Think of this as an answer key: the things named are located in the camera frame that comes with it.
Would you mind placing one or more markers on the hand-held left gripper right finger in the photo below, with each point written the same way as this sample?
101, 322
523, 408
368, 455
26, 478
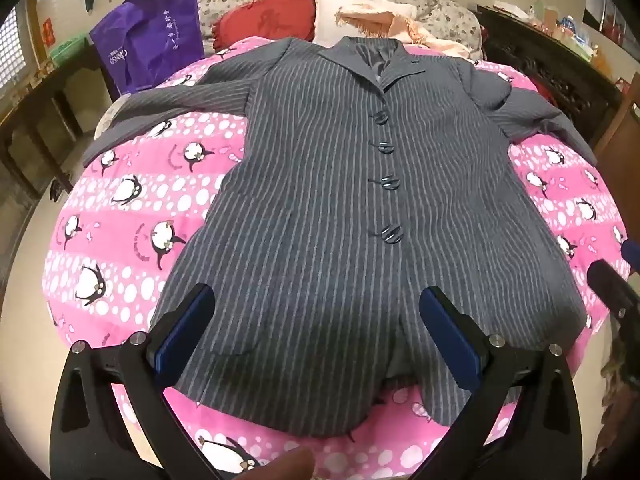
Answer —
450, 341

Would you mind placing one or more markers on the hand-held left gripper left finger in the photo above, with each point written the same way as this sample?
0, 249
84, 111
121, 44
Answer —
184, 331

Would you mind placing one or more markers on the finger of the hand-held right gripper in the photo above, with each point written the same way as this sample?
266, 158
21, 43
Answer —
607, 285

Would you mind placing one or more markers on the grey striped suit jacket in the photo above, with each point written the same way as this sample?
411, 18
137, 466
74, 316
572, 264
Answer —
310, 185

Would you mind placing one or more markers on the person's right forearm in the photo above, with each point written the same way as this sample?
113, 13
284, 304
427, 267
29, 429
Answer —
622, 370

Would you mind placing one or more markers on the person's left hand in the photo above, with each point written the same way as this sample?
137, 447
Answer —
287, 466

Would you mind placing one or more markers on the pink penguin print blanket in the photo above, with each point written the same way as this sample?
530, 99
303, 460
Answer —
125, 210

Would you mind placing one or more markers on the brown wooden panel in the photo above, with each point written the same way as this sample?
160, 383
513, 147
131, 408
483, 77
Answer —
620, 125

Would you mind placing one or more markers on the dark slipper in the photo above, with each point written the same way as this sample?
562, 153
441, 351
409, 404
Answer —
61, 190

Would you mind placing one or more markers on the dark carved wooden cabinet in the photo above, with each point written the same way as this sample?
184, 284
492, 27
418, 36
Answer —
550, 70

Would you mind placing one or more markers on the dark wooden desk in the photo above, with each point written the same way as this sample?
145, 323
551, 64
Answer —
30, 125

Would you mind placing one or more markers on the pile of boxes and bottles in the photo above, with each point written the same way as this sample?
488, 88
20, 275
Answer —
560, 25

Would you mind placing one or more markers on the purple tote bag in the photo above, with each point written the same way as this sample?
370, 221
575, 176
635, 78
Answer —
145, 40

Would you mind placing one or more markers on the green plastic basket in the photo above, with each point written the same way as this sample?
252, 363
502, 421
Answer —
70, 47

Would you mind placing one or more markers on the peach fringed towel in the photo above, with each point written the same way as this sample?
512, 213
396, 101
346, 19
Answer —
400, 22

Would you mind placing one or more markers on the red heart-shaped pillow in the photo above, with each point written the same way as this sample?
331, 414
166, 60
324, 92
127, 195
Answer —
260, 15

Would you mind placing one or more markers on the window with blinds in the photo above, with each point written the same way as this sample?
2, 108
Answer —
11, 55

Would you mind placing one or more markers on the white pillow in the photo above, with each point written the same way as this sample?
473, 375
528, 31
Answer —
327, 15

